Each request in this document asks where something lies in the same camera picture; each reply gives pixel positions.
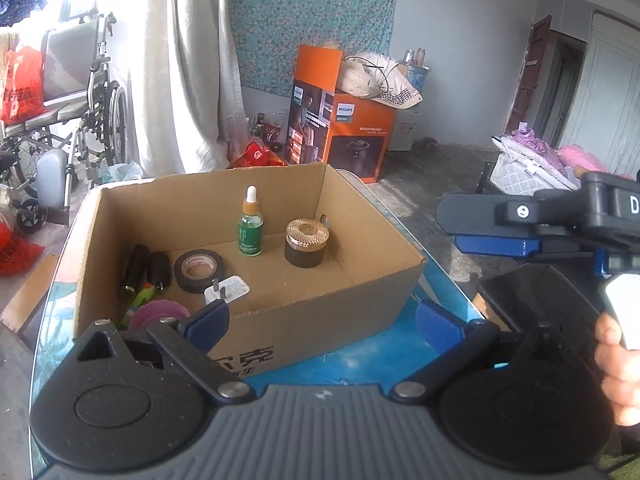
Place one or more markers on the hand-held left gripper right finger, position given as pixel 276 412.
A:
pixel 435 326

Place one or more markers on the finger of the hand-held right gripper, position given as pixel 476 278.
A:
pixel 465 212
pixel 495 246

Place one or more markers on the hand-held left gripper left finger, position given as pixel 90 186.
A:
pixel 207 321

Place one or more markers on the white charger plug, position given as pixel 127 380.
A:
pixel 235 290

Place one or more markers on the black tape roll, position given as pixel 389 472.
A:
pixel 186 285

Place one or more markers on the pink plastic bowl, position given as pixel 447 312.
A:
pixel 160 312

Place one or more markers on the small green tube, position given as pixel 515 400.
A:
pixel 145 294

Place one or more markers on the green dropper bottle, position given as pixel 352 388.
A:
pixel 250 235

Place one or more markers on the brown cardboard box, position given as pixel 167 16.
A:
pixel 325 320

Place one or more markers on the dark jar with gold lid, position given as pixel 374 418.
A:
pixel 305 255

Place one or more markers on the person's right hand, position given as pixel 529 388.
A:
pixel 620 385

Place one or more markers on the pink cloth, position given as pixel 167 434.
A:
pixel 582 157

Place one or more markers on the white quilted bag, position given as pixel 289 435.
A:
pixel 520 175

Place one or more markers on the purple patterned cloth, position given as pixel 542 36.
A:
pixel 535 147

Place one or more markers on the white water dispenser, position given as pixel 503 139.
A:
pixel 402 130

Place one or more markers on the white wardrobe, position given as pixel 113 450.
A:
pixel 610 100

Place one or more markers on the orange appliance carton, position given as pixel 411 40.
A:
pixel 360 145

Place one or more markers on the clear water jug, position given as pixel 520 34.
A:
pixel 417 77

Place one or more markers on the brown wooden door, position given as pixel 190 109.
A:
pixel 532 75

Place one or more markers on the cream pillow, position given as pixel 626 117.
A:
pixel 370 77

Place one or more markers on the pale green plastic bag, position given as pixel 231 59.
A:
pixel 122 172

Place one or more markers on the red snack bag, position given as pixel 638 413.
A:
pixel 255 155

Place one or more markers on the flat cardboard sheet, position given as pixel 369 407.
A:
pixel 30 295

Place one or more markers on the red plastic bag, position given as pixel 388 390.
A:
pixel 17 252
pixel 22 90

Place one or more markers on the dark glass bottle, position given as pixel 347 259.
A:
pixel 256 125

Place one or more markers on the silver grey curtain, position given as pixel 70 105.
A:
pixel 190 60

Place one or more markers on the grey wheelchair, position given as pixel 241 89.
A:
pixel 70 60

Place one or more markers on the blue patterned garment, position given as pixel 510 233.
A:
pixel 20 0

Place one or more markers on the black metal frame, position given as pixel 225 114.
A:
pixel 484 177

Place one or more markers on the teal floral wall cloth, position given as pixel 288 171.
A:
pixel 310 10

